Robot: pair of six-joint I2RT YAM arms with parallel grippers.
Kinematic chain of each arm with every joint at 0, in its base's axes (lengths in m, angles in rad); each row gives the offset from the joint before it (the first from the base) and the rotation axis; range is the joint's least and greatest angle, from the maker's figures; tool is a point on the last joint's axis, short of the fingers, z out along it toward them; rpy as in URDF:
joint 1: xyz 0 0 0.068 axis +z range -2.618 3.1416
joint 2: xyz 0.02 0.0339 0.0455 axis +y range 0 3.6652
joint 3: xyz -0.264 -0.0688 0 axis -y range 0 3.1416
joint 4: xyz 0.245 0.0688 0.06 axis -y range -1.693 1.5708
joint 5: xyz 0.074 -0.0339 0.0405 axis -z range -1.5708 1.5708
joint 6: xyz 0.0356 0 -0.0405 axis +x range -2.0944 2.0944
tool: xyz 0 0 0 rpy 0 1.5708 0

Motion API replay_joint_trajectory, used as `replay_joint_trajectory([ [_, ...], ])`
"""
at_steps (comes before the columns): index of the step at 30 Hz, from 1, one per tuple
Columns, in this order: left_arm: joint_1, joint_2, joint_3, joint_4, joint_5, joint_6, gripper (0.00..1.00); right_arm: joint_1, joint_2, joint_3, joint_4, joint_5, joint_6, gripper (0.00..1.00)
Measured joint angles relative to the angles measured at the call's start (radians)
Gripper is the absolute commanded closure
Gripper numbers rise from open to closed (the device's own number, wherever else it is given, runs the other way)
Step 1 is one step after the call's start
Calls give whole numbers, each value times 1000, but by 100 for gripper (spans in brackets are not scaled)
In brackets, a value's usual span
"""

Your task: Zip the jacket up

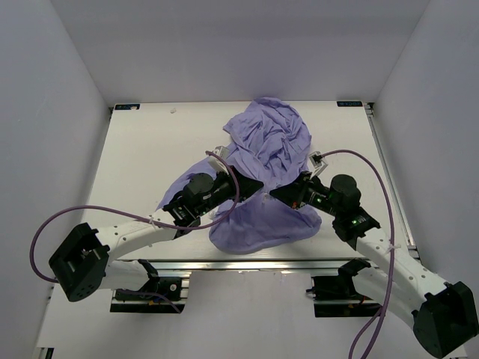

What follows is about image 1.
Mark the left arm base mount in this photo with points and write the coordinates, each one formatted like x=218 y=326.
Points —
x=161 y=294

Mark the purple jacket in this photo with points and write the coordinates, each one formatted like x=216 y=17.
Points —
x=270 y=143

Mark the blue table label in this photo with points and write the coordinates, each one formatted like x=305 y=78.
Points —
x=349 y=103
x=126 y=107

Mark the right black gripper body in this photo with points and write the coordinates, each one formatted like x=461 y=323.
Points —
x=317 y=196

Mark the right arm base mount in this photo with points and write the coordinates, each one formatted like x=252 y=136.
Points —
x=335 y=296

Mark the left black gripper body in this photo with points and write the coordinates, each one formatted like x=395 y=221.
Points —
x=226 y=188

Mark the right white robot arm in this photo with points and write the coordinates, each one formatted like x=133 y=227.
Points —
x=442 y=315

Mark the right blue table label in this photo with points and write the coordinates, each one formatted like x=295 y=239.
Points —
x=349 y=103

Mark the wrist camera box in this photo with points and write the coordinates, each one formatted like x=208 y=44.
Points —
x=317 y=159
x=217 y=157

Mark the left blue table label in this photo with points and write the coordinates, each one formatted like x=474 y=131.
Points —
x=126 y=107

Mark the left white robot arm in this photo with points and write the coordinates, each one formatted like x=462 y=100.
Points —
x=90 y=259

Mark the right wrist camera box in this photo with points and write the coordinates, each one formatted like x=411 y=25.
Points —
x=317 y=159

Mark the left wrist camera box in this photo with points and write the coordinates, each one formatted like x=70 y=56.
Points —
x=217 y=157

